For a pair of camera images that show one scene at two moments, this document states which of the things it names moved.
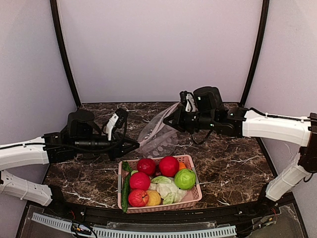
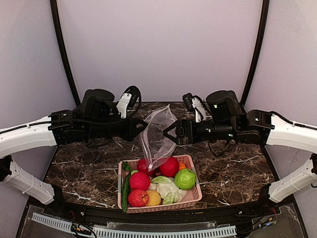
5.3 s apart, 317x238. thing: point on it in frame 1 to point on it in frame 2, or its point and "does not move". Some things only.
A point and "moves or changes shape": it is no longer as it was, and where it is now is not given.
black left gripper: x=118 y=148 to x=126 y=129
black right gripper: x=180 y=119 to x=182 y=132
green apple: x=185 y=179 does not move
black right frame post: x=265 y=10 does not move
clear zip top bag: x=156 y=138 moves or changes shape
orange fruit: x=182 y=166 does not move
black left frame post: x=57 y=27 does not move
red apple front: x=138 y=198 does not move
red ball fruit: x=169 y=166 does not move
